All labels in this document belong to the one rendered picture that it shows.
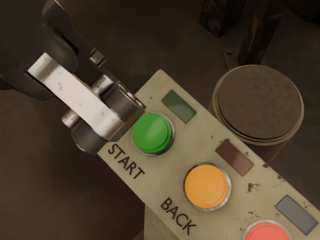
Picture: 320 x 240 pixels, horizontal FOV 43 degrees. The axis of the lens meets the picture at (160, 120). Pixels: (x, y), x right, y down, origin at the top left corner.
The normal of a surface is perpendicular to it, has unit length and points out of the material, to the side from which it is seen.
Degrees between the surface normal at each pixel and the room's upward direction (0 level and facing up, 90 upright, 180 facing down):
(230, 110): 0
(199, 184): 20
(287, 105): 0
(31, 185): 0
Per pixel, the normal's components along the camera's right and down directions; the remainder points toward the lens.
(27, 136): 0.04, -0.44
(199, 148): -0.21, -0.20
